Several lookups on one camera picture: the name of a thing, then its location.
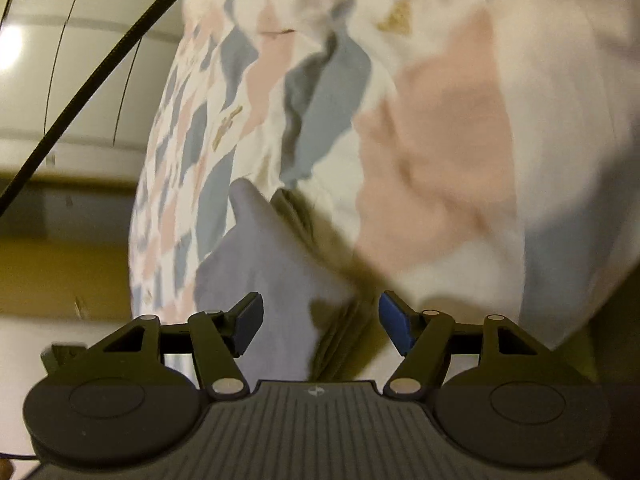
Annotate checkered pink grey white quilt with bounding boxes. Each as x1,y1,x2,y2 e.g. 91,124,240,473
129,0,639,382

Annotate black cable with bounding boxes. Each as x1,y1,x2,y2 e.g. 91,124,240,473
0,0,214,216

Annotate grey-purple garment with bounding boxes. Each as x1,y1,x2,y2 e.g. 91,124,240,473
194,179,369,384

